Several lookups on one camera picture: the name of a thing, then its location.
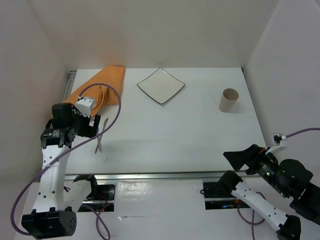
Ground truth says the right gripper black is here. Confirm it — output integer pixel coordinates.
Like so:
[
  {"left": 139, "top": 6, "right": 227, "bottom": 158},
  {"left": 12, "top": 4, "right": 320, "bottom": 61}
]
[{"left": 221, "top": 141, "right": 290, "bottom": 196}]

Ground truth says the silver knife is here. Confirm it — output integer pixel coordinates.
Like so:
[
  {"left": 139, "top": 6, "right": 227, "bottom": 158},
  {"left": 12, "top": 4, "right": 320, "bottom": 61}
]
[{"left": 94, "top": 117, "right": 109, "bottom": 154}]

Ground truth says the silver fork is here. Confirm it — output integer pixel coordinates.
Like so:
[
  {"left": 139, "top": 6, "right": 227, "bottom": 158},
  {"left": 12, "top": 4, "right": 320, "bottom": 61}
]
[{"left": 97, "top": 135, "right": 102, "bottom": 152}]

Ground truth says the orange cloth placemat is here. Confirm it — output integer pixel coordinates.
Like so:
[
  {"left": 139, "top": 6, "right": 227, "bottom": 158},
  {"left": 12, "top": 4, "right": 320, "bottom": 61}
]
[{"left": 63, "top": 66, "right": 126, "bottom": 116}]

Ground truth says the white square plate black rim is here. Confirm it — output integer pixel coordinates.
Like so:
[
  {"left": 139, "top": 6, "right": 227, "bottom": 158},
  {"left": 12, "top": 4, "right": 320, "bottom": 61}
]
[{"left": 137, "top": 67, "right": 186, "bottom": 105}]

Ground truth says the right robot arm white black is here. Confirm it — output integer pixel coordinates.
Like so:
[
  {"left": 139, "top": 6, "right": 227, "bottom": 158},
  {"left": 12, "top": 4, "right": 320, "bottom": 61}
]
[{"left": 218, "top": 144, "right": 320, "bottom": 240}]

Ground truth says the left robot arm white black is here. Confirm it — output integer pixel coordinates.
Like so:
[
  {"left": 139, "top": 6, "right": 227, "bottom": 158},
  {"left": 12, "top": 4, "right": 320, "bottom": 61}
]
[{"left": 21, "top": 98, "right": 101, "bottom": 240}]

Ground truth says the beige paper cup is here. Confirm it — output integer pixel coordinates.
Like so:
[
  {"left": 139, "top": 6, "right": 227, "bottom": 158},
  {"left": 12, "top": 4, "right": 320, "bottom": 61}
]
[{"left": 219, "top": 88, "right": 239, "bottom": 113}]

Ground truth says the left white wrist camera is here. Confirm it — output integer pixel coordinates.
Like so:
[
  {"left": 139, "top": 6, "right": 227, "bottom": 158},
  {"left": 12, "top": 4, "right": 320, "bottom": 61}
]
[{"left": 75, "top": 96, "right": 96, "bottom": 118}]

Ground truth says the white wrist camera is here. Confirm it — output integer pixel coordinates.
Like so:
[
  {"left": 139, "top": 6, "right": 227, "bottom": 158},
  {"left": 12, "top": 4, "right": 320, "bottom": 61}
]
[
  {"left": 75, "top": 96, "right": 96, "bottom": 118},
  {"left": 266, "top": 133, "right": 287, "bottom": 154}
]

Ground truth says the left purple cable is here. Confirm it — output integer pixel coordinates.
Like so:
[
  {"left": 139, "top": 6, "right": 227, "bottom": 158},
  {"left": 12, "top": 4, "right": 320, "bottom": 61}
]
[{"left": 10, "top": 83, "right": 122, "bottom": 240}]

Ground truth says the purple cable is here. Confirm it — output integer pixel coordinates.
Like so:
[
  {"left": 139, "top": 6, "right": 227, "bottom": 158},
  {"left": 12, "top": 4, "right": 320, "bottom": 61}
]
[
  {"left": 236, "top": 127, "right": 320, "bottom": 240},
  {"left": 10, "top": 83, "right": 122, "bottom": 240}
]

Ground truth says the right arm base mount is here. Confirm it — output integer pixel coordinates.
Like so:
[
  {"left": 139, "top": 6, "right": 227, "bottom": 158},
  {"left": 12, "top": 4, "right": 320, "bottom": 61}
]
[{"left": 199, "top": 182, "right": 249, "bottom": 210}]

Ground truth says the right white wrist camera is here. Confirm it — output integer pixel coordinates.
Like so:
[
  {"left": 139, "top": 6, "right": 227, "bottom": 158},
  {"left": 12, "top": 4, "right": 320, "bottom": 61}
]
[{"left": 266, "top": 133, "right": 287, "bottom": 154}]

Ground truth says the aluminium left rail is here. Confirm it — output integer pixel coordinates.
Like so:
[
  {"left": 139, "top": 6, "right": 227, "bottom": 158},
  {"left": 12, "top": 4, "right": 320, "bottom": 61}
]
[{"left": 67, "top": 70, "right": 77, "bottom": 87}]

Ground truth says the aluminium rail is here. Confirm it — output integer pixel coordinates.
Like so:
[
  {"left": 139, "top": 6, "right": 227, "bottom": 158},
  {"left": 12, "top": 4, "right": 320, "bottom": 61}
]
[
  {"left": 67, "top": 70, "right": 77, "bottom": 87},
  {"left": 63, "top": 170, "right": 262, "bottom": 181}
]

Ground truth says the aluminium front rail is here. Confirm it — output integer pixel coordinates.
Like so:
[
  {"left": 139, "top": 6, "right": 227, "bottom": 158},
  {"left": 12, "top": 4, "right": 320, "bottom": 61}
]
[{"left": 63, "top": 170, "right": 262, "bottom": 181}]

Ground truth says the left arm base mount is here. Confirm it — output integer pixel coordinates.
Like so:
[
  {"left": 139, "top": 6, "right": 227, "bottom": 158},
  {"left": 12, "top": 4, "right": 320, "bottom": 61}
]
[{"left": 64, "top": 174, "right": 116, "bottom": 212}]

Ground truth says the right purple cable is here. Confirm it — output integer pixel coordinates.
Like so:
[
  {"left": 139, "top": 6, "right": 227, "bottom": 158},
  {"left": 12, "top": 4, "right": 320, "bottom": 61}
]
[{"left": 236, "top": 127, "right": 320, "bottom": 240}]

